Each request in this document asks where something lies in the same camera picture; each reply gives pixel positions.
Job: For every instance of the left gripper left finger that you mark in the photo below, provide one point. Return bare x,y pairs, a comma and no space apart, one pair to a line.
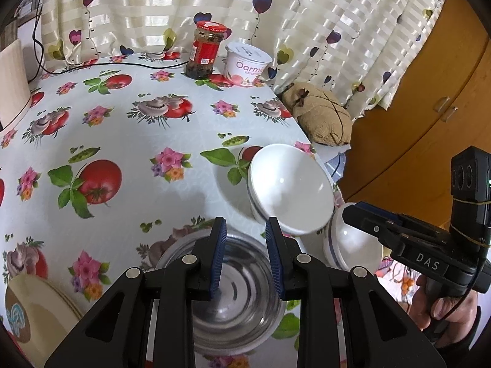
114,332

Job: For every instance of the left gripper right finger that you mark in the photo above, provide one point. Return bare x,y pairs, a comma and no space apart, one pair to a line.
350,306

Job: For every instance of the wooden cabinet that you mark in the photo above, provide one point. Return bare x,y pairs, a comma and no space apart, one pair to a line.
399,158

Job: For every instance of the person's right hand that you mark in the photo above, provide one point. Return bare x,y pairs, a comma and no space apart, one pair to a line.
460,314

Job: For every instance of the heart pattern curtain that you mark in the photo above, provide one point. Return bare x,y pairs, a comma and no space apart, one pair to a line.
358,49

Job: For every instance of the red lid sauce jar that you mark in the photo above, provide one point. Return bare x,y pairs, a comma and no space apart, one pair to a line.
204,49

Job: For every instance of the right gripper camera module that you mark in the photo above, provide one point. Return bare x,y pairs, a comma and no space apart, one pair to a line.
470,190

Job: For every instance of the stainless steel bowl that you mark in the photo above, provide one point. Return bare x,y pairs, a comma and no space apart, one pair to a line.
246,308

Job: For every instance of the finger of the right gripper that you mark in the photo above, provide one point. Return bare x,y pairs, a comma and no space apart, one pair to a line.
386,215
383,229

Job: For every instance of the small beige plate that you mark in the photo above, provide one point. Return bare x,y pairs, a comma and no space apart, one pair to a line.
39,315

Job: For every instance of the fruit print tablecloth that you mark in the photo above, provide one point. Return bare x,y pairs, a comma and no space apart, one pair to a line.
115,162

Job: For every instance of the white yogurt tub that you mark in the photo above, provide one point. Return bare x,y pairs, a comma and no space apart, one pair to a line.
244,63

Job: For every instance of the burlap sack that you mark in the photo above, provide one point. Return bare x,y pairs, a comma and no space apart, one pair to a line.
318,113

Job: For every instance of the folded blue grey cloths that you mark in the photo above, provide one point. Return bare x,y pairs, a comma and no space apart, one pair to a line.
333,158

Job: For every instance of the white electric kettle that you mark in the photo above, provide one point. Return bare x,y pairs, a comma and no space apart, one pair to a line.
15,96

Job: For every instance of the white bowl blue stripe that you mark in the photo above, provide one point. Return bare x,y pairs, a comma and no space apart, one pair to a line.
345,246
288,184

